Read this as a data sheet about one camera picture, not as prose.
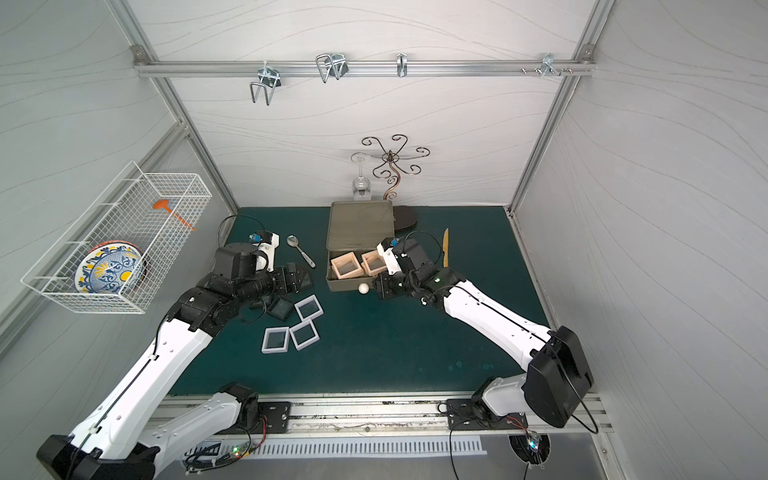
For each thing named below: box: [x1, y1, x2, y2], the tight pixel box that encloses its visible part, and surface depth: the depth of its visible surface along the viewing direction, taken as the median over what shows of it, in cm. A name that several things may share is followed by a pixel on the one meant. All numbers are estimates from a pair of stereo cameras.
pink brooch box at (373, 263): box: [361, 250, 387, 276], surface depth 84 cm
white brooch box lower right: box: [288, 319, 320, 351], surface depth 88 cm
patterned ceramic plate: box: [74, 240, 150, 293], surface depth 62 cm
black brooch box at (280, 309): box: [266, 297, 294, 322], surface depth 93 cm
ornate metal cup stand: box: [361, 134, 430, 201], surface depth 95 cm
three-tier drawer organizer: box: [326, 200, 396, 292], surface depth 86 cm
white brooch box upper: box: [294, 294, 324, 322], surface depth 94 cm
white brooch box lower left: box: [261, 326, 289, 354], surface depth 87 cm
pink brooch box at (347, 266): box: [330, 252, 365, 279], surface depth 84 cm
